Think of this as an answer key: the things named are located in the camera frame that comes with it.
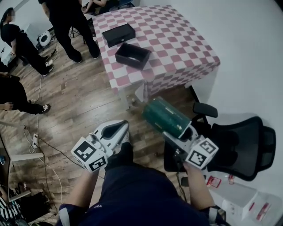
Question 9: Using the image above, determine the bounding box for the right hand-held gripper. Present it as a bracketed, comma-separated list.
[162, 125, 219, 170]

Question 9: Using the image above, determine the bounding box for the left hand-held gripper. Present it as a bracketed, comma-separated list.
[70, 120, 130, 173]

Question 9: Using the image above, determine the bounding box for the green packet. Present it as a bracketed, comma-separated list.
[141, 96, 192, 139]

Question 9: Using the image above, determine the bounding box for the black container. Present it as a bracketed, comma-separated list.
[115, 42, 152, 71]

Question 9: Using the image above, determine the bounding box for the person's left forearm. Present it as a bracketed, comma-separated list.
[64, 169, 106, 209]

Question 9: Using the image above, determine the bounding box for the person's right forearm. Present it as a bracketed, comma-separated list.
[183, 163, 216, 211]

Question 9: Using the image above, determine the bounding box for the black mesh office chair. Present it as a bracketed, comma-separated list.
[164, 86, 276, 182]

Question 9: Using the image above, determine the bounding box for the red clear plastic item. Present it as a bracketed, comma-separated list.
[206, 175, 222, 188]

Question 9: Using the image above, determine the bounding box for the person's navy clothing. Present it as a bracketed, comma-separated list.
[55, 142, 230, 226]

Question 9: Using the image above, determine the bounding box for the white cardboard box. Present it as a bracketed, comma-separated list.
[214, 182, 259, 221]

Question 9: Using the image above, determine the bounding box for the pink checkered cloth table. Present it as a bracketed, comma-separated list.
[92, 5, 221, 111]

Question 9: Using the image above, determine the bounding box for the black box lid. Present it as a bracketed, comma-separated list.
[101, 23, 136, 48]

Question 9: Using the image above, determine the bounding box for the white table foot bar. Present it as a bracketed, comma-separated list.
[10, 151, 44, 162]

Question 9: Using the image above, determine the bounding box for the clear box with red label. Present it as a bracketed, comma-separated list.
[242, 191, 273, 222]

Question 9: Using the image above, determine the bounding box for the black bag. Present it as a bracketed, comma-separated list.
[19, 191, 53, 220]

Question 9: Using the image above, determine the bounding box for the white round device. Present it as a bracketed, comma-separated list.
[36, 30, 53, 48]

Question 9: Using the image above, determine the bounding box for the white cable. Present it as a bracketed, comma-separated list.
[23, 75, 65, 205]

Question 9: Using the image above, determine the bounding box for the black cable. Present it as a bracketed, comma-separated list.
[36, 136, 107, 212]

